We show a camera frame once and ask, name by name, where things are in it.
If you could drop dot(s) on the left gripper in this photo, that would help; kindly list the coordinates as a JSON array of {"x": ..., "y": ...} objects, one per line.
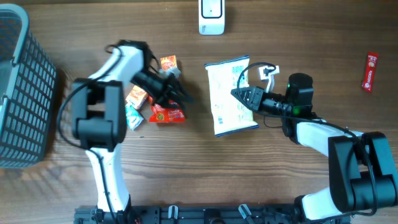
[{"x": 173, "y": 91}]

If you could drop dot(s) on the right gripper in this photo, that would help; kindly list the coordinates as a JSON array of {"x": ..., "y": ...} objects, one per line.
[{"x": 256, "y": 98}]

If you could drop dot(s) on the red snack packet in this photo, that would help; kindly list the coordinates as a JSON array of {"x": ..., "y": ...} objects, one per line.
[{"x": 166, "y": 115}]

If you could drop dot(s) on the yellow chips bag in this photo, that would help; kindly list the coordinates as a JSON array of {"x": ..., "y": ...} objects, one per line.
[{"x": 229, "y": 115}]

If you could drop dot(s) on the orange Kleenex Cherish pack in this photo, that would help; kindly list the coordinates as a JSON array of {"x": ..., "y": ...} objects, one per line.
[{"x": 136, "y": 97}]

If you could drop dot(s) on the orange Kleenex Enjoy pack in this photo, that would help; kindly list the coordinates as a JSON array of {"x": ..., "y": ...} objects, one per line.
[{"x": 168, "y": 62}]

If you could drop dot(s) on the teal Kleenex tissue pack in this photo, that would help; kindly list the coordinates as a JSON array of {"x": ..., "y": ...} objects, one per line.
[{"x": 133, "y": 118}]

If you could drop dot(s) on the red Nescafe coffee stick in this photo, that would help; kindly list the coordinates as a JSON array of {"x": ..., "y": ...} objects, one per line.
[{"x": 370, "y": 70}]

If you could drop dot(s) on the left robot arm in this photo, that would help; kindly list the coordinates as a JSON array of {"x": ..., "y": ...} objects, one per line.
[{"x": 99, "y": 122}]

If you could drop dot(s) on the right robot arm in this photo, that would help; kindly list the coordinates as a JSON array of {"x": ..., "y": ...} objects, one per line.
[{"x": 362, "y": 171}]

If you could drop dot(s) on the white barcode scanner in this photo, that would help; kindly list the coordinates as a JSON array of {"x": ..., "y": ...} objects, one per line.
[{"x": 211, "y": 17}]

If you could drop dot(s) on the grey plastic shopping basket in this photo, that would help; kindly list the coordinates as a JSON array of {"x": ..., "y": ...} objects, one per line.
[{"x": 28, "y": 90}]

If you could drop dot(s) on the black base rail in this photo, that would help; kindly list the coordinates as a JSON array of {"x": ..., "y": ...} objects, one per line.
[{"x": 266, "y": 214}]

